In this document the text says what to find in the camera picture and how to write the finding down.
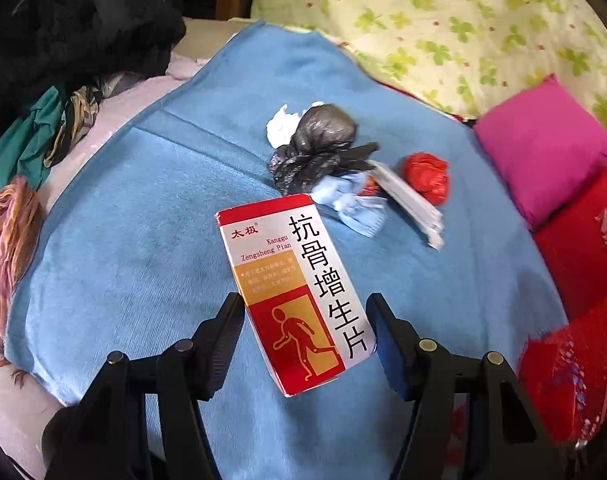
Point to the teal cloth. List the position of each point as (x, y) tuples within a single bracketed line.
[(24, 144)]

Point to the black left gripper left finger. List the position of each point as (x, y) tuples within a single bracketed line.
[(140, 419)]

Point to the white printed medicine box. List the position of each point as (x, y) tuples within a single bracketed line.
[(426, 216)]

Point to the red Nilrich tote bag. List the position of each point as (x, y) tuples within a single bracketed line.
[(565, 372)]

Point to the white tissue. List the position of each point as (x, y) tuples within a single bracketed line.
[(282, 126)]

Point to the green clover quilt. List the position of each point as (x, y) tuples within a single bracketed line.
[(463, 56)]

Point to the magenta pillow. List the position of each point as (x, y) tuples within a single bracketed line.
[(545, 147)]

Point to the light blue wrapper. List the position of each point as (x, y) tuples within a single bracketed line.
[(356, 201)]

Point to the red plastic bag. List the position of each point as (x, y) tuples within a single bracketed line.
[(428, 175)]

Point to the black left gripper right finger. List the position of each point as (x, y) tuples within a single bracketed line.
[(504, 438)]

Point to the red white medicine box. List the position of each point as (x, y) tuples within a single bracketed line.
[(305, 312)]

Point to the pink bed sheet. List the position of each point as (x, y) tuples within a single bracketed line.
[(26, 408)]

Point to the blue towel blanket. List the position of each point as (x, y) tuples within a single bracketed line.
[(131, 258)]

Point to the striped brown scarf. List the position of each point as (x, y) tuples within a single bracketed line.
[(21, 218)]

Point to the black plastic bag wad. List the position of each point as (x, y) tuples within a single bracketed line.
[(323, 145)]

